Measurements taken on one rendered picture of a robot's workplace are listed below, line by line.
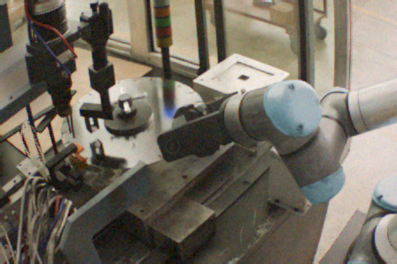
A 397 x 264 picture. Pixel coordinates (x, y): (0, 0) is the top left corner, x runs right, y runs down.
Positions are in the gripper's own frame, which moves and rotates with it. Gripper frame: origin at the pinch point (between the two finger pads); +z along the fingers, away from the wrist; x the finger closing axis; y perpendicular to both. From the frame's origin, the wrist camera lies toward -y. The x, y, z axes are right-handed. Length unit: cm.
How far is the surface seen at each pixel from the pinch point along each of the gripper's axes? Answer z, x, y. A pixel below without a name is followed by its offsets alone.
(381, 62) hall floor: 125, -32, 236
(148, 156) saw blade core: 6.7, -2.3, -3.3
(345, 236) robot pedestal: -9.3, -37.4, 24.8
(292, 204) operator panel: 3.0, -26.0, 21.4
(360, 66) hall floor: 131, -28, 213
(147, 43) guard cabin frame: 65, 24, 35
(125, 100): 14.0, 9.2, -0.4
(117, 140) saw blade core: 13.7, 2.5, -5.5
